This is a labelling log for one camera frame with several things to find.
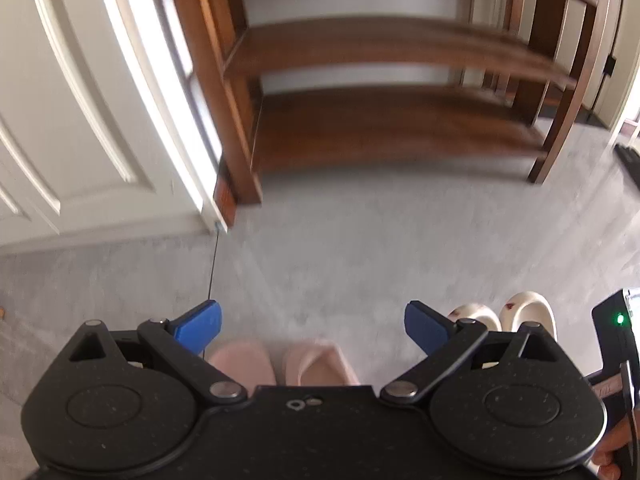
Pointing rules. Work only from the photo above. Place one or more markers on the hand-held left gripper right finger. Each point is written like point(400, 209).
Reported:
point(425, 327)

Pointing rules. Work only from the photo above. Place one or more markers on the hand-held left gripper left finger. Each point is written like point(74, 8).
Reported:
point(200, 325)

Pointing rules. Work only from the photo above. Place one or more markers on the white slipper with red hearts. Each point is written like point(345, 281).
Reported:
point(475, 316)
point(531, 307)

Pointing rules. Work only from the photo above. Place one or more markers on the pink slipper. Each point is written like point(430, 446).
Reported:
point(240, 362)
point(315, 362)

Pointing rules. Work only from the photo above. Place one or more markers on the person's right hand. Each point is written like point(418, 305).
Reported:
point(612, 447)

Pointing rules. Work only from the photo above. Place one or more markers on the black mat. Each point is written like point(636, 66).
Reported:
point(629, 162)

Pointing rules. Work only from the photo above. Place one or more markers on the wooden shoe rack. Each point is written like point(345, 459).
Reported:
point(380, 125)

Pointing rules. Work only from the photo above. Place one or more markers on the white panelled door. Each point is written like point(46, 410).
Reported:
point(75, 110)

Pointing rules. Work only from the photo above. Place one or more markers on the black wall socket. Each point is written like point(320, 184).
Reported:
point(610, 65)

